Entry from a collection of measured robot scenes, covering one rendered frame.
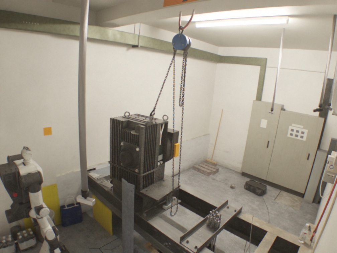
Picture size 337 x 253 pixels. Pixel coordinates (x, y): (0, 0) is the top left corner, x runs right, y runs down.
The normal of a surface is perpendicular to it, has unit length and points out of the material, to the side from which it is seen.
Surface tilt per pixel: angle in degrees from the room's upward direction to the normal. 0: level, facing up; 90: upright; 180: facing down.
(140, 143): 90
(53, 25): 90
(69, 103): 90
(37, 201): 90
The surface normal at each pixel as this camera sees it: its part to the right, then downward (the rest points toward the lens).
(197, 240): 0.08, -0.97
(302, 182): -0.67, 0.13
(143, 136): 0.82, 0.21
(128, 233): -0.48, 0.18
